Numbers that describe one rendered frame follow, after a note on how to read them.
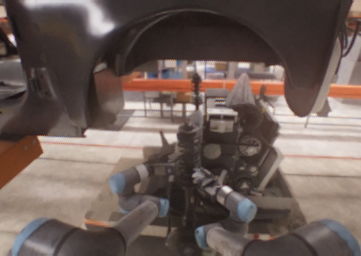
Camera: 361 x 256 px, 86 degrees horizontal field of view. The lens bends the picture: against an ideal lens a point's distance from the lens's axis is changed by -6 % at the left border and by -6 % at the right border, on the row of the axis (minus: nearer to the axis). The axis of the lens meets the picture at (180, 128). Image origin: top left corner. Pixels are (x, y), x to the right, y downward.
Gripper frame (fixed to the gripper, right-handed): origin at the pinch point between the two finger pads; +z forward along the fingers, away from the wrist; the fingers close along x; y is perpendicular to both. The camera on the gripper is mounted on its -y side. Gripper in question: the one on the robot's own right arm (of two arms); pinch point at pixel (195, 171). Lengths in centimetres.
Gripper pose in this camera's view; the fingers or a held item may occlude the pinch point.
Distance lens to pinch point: 106.0
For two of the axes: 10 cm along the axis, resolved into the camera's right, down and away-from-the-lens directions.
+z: -5.5, -2.6, 7.9
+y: -8.2, 3.5, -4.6
